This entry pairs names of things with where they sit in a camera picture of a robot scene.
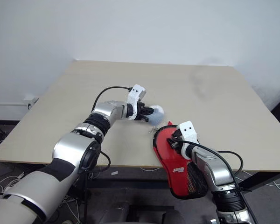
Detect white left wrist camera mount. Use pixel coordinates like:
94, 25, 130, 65
126, 84, 147, 121

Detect black table frame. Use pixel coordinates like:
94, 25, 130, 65
232, 171, 280, 195

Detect white floor cables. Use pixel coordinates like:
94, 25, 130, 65
235, 172, 280, 194
0, 171, 26, 196

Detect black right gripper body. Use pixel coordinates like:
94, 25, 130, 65
172, 129, 184, 150

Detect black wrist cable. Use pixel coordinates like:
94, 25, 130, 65
91, 86, 132, 113
189, 142, 259, 224

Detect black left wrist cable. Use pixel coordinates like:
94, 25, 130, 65
91, 86, 132, 113

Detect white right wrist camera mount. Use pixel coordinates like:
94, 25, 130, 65
178, 120, 200, 160

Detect red paddle case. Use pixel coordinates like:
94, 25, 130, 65
152, 121, 209, 200

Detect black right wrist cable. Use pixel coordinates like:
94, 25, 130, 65
189, 142, 259, 224

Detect light blue soft ball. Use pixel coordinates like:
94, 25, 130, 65
147, 105, 166, 127

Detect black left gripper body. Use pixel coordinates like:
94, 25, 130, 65
135, 100, 147, 121

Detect black left elbow cable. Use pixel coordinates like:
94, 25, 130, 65
79, 150, 112, 175

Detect black table leg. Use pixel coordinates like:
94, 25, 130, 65
83, 171, 91, 224

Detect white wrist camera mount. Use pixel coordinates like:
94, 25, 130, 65
126, 84, 147, 121
178, 120, 200, 160

